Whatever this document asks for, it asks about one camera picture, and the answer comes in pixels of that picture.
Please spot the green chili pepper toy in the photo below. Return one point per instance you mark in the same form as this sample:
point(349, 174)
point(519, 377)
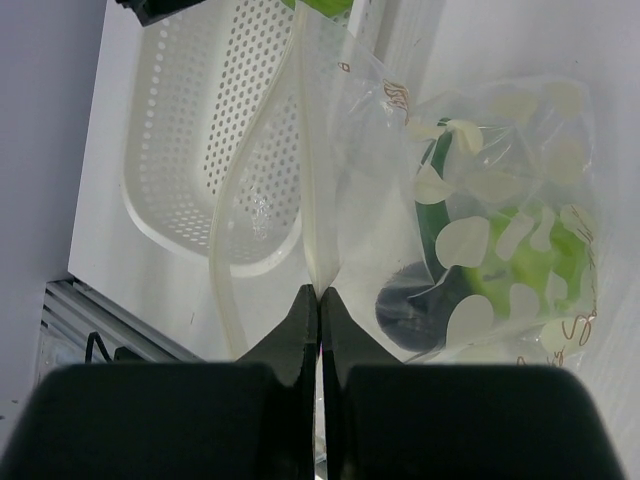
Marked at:
point(449, 284)

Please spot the clear dotted zip bag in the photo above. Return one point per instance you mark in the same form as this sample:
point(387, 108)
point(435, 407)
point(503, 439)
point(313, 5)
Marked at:
point(457, 230)

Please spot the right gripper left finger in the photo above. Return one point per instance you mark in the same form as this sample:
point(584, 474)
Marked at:
point(249, 419)

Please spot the white perforated plastic basket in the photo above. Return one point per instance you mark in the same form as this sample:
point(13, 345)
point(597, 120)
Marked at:
point(201, 75)

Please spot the light green apple toy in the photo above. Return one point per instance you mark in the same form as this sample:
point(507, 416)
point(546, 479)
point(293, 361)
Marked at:
point(538, 262)

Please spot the green cabbage toy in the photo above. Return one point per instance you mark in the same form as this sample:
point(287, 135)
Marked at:
point(328, 8)

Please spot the aluminium mounting rail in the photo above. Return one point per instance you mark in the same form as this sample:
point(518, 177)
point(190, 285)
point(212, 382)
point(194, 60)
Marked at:
point(78, 324)

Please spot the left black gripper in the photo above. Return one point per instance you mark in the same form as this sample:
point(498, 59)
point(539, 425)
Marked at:
point(149, 12)

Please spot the dark round fruit toy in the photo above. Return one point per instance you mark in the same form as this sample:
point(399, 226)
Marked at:
point(414, 314)

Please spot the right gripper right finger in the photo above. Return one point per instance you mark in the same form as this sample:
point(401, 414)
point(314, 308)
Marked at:
point(388, 420)

